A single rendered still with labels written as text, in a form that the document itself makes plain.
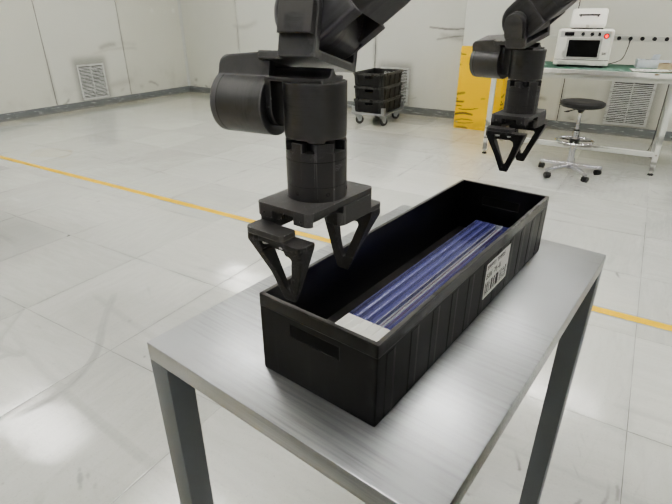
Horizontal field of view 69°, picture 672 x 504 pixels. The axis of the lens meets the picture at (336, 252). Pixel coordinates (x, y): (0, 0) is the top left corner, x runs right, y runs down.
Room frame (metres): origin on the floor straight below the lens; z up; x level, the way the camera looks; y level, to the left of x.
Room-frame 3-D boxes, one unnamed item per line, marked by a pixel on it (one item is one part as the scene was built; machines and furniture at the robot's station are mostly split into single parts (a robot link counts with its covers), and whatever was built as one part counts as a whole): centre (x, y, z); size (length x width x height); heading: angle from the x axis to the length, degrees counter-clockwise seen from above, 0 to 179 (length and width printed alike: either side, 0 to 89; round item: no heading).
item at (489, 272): (0.68, -0.15, 0.86); 0.57 x 0.17 x 0.11; 142
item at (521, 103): (0.90, -0.33, 1.07); 0.10 x 0.07 x 0.07; 142
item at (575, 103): (3.99, -1.95, 0.30); 0.51 x 0.50 x 0.60; 15
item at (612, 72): (4.61, -2.21, 0.40); 1.50 x 0.75 x 0.81; 59
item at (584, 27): (4.64, -2.18, 1.03); 0.44 x 0.37 x 0.46; 64
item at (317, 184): (0.45, 0.02, 1.08); 0.10 x 0.07 x 0.07; 143
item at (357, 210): (0.47, 0.00, 1.00); 0.07 x 0.07 x 0.09; 53
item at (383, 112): (6.27, -0.53, 0.30); 0.64 x 0.46 x 0.60; 152
